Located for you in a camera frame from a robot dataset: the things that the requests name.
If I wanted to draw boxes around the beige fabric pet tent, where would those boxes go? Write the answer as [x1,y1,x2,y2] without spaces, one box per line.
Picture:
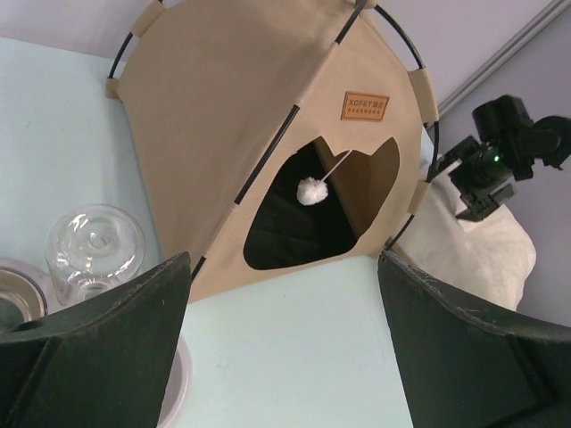
[105,0,441,304]

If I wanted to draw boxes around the black tent pole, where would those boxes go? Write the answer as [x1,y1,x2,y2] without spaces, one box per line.
[106,0,443,251]
[177,1,365,275]

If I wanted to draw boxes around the grey double pet feeder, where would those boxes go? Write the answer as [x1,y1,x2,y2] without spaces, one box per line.
[157,338,193,428]

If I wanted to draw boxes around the white pompom toy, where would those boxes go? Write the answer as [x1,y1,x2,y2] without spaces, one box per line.
[296,177,328,206]

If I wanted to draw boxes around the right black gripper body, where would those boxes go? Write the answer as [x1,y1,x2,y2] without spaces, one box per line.
[439,136,513,221]

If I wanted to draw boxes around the steel pet bowl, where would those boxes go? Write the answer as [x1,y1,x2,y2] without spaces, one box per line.
[1,259,50,333]

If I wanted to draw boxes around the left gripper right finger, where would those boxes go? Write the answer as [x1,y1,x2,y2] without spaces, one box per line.
[378,251,570,427]

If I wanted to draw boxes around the white fluffy pillow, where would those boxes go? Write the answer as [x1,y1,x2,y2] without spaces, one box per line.
[394,172,536,310]

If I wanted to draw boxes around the clear water bottle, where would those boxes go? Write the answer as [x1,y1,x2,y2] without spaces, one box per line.
[45,204,145,308]

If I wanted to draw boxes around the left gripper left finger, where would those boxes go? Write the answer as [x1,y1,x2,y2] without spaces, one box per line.
[1,252,192,427]

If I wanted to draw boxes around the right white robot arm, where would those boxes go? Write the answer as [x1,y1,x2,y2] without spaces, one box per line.
[437,95,570,223]

